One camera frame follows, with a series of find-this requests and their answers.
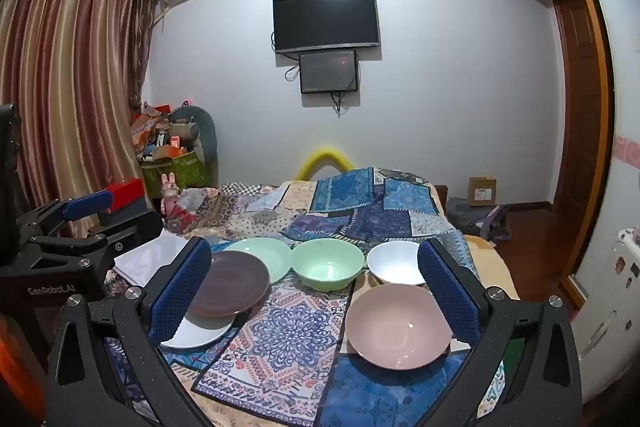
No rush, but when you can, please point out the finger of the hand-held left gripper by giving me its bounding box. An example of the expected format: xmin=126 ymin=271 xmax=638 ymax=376
xmin=16 ymin=189 xmax=114 ymax=242
xmin=22 ymin=209 xmax=165 ymax=269

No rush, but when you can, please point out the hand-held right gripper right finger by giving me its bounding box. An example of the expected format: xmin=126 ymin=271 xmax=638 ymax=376
xmin=417 ymin=237 xmax=584 ymax=427

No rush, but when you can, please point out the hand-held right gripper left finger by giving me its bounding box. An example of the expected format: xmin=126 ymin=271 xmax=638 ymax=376
xmin=45 ymin=237 xmax=214 ymax=427

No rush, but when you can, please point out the white bowl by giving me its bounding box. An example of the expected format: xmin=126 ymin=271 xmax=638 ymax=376
xmin=366 ymin=241 xmax=427 ymax=287

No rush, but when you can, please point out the mint green plate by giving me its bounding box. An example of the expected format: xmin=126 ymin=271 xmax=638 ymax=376
xmin=212 ymin=237 xmax=294 ymax=284

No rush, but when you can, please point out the mint green bowl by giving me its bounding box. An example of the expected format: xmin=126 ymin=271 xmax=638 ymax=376
xmin=290 ymin=239 xmax=365 ymax=292

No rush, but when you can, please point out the white folded cloth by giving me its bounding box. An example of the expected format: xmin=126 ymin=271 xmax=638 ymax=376
xmin=113 ymin=229 xmax=189 ymax=286

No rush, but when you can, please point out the red box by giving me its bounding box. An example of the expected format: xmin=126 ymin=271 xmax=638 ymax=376
xmin=106 ymin=178 xmax=146 ymax=210

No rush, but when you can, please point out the white plate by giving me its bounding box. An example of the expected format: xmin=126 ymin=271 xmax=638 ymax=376
xmin=160 ymin=313 xmax=239 ymax=351

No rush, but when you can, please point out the brown plate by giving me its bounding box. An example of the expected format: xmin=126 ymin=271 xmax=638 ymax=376
xmin=187 ymin=250 xmax=271 ymax=318

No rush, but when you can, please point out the pink bunny toy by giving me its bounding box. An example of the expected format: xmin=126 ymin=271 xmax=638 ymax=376
xmin=159 ymin=172 xmax=182 ymax=216

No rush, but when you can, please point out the grey backpack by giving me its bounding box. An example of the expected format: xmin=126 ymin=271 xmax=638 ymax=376
xmin=446 ymin=197 xmax=512 ymax=244

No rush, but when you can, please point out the pile of assorted boxes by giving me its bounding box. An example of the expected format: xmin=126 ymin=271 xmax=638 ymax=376
xmin=130 ymin=99 xmax=201 ymax=164

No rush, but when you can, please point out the small cardboard box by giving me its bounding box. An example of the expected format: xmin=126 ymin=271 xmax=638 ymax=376
xmin=468 ymin=176 xmax=498 ymax=207

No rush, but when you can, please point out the patchwork printed blanket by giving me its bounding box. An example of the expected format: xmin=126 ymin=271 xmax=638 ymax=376
xmin=102 ymin=166 xmax=523 ymax=427

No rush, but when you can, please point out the striped brown curtain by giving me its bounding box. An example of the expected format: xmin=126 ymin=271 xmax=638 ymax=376
xmin=0 ymin=0 xmax=164 ymax=238

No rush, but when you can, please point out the white appliance with stickers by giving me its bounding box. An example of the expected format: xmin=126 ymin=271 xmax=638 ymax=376
xmin=569 ymin=226 xmax=640 ymax=404

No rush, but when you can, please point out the brown wooden door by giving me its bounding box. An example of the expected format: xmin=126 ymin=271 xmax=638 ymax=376
xmin=549 ymin=0 xmax=617 ymax=304

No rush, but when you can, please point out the black monitor cable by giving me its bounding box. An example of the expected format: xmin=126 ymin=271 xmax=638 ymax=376
xmin=329 ymin=91 xmax=352 ymax=116

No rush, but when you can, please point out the small black wall monitor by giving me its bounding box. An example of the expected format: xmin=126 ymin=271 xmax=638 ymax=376
xmin=299 ymin=49 xmax=360 ymax=95

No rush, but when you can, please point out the black wall television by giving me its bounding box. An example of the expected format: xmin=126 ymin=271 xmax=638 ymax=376
xmin=272 ymin=0 xmax=382 ymax=56

